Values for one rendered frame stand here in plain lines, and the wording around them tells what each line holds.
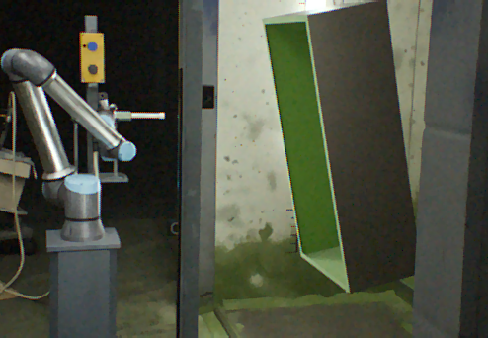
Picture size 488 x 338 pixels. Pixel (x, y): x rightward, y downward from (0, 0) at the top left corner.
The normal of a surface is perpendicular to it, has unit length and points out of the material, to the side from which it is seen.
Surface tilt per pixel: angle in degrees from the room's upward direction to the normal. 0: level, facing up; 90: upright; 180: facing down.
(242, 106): 90
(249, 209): 90
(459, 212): 90
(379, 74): 90
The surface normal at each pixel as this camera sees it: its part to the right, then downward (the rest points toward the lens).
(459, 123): -0.97, 0.02
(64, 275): 0.25, 0.15
